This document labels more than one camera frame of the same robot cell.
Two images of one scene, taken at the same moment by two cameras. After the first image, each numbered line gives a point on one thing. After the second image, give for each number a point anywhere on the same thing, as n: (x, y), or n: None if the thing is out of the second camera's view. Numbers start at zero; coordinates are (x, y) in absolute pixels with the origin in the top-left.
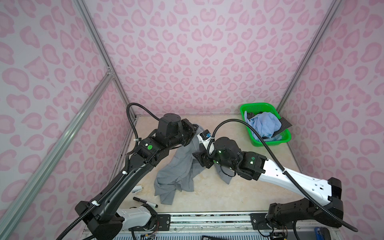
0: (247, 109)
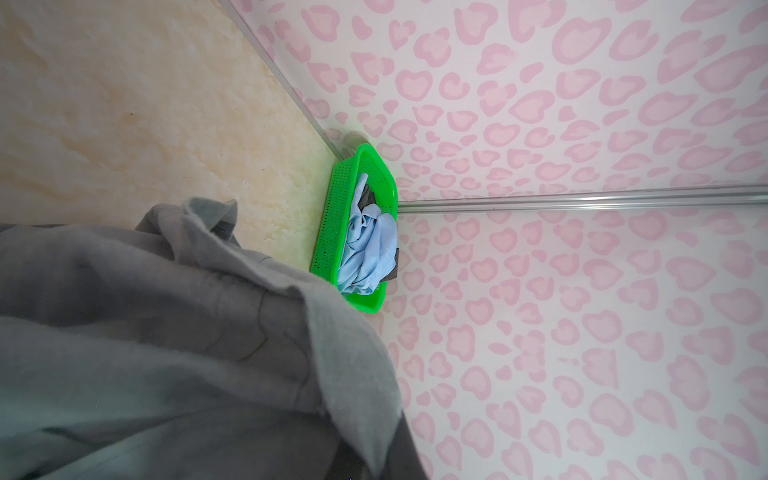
0: (334, 213)
